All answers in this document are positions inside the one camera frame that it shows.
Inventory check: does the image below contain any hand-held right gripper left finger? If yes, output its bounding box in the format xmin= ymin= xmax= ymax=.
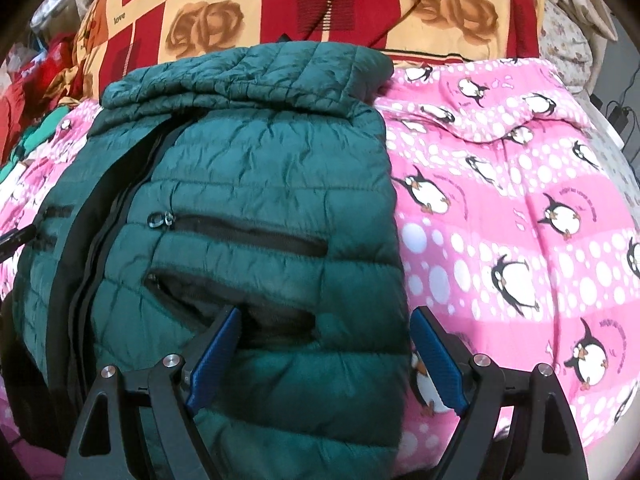
xmin=62 ymin=305 xmax=243 ymax=480

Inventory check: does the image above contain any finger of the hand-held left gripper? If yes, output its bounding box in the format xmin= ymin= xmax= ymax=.
xmin=0 ymin=225 xmax=39 ymax=262

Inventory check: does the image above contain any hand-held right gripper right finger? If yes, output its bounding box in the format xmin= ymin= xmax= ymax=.
xmin=409 ymin=305 xmax=589 ymax=480

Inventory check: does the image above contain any dark green puffer jacket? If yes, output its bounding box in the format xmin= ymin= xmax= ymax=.
xmin=0 ymin=40 xmax=417 ymax=480

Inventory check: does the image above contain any red clothes pile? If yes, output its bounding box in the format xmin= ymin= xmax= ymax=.
xmin=0 ymin=32 xmax=87 ymax=161

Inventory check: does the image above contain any teal green cloth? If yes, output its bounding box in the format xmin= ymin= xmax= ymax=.
xmin=0 ymin=105 xmax=69 ymax=183

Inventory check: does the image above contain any pink penguin print blanket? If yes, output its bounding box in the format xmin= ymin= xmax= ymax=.
xmin=0 ymin=57 xmax=640 ymax=461

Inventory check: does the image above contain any pale floral sheet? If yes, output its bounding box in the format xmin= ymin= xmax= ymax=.
xmin=537 ymin=0 xmax=594 ymax=93

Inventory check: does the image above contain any red orange rose print quilt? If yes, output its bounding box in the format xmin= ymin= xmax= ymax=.
xmin=75 ymin=0 xmax=546 ymax=68

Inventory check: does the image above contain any black adapter cable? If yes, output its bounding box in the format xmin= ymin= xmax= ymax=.
xmin=590 ymin=77 xmax=640 ymax=153

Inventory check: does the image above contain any thin black cable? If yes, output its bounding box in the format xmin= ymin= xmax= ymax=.
xmin=372 ymin=0 xmax=422 ymax=51

